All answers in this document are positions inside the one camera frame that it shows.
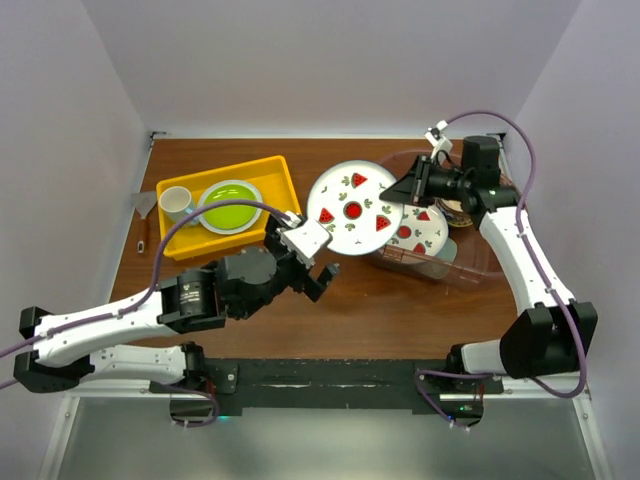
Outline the green plate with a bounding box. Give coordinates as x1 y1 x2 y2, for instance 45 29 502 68
199 181 257 230

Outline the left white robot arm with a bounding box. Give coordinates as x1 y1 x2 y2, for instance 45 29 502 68
13 215 339 393

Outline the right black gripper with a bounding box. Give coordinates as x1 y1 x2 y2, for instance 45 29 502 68
381 154 472 209

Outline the metal scraper wooden handle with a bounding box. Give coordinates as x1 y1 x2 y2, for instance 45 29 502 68
131 191 157 254

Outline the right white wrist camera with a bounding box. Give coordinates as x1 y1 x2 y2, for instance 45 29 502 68
424 120 453 160

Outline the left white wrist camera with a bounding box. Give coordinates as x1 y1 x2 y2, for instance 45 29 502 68
277 211 332 268

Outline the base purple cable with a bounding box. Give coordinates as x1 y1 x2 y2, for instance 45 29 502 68
414 367 501 431
154 381 223 429

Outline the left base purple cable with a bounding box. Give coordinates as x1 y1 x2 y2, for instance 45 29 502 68
154 381 223 429

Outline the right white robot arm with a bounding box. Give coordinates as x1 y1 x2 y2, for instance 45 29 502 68
380 136 598 393

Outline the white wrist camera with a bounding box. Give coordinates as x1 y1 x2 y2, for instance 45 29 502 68
424 120 453 160
277 211 332 268

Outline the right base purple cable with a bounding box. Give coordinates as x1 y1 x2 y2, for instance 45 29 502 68
414 367 501 431

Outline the white watermelon plate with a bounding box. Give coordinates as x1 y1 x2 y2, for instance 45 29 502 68
306 160 404 256
390 205 449 256

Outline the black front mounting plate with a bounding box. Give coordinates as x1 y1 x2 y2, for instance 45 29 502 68
150 359 504 419

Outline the white light-blue mug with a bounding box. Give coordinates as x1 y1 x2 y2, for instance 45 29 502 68
158 186 197 224

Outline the brown floral cream-inside bowl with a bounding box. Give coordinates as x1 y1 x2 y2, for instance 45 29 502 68
435 198 473 228

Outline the yellow plastic tray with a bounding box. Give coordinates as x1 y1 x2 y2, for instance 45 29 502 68
156 156 301 261

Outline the light-blue scalloped plate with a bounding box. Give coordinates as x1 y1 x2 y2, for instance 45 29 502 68
198 180 262 235

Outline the clear pink plastic bin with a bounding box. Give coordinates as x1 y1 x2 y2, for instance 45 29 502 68
369 148 516 291

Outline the light-teal divided rectangular dish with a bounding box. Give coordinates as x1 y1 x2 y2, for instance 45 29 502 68
383 239 457 281

